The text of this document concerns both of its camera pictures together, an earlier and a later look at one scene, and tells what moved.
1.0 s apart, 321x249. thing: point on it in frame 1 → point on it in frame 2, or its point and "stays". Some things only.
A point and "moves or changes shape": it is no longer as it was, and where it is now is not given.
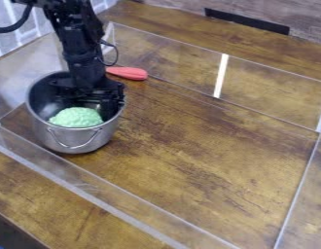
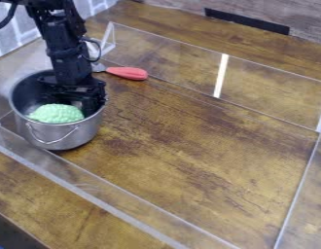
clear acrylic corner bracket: (109, 39) stays
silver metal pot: (45, 100) moves or changes shape
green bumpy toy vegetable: (74, 117) moves or changes shape
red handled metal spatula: (126, 72) stays
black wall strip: (235, 17) stays
